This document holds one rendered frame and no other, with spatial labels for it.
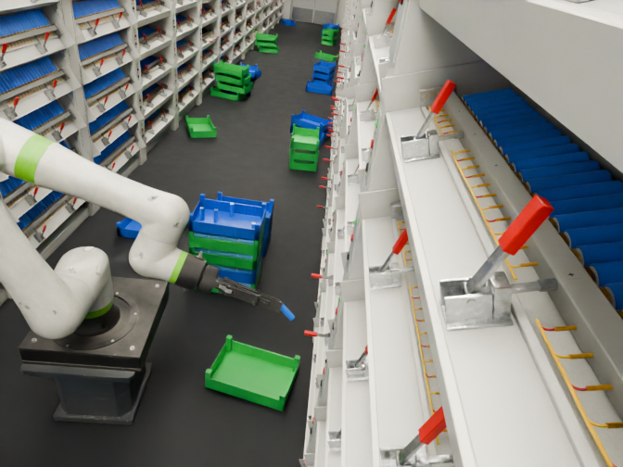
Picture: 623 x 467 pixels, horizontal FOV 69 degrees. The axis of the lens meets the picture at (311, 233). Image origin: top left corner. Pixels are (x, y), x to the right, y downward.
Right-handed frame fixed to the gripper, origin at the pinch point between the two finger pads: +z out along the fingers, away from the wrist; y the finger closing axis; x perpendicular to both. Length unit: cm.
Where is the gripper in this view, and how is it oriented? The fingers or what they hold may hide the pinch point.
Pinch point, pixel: (269, 302)
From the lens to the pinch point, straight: 131.5
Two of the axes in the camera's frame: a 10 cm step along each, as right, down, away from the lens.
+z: 8.9, 3.9, 2.3
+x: -4.0, 9.2, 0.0
